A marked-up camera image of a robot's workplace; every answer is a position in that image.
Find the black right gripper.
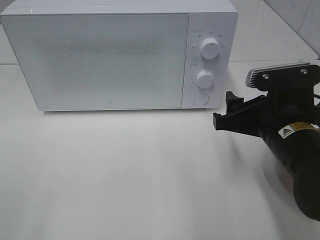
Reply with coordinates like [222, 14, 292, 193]
[213, 85, 320, 140]

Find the white round door button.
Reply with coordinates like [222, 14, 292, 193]
[193, 93, 209, 106]

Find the white microwave door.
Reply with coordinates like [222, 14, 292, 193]
[1, 13, 188, 111]

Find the lower white round knob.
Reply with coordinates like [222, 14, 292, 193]
[196, 70, 214, 89]

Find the white round knob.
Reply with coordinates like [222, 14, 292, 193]
[196, 70, 214, 89]
[199, 36, 221, 60]

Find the upper white round knob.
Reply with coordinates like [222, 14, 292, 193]
[199, 36, 221, 60]

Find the white microwave oven body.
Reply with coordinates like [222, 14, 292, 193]
[0, 0, 239, 111]

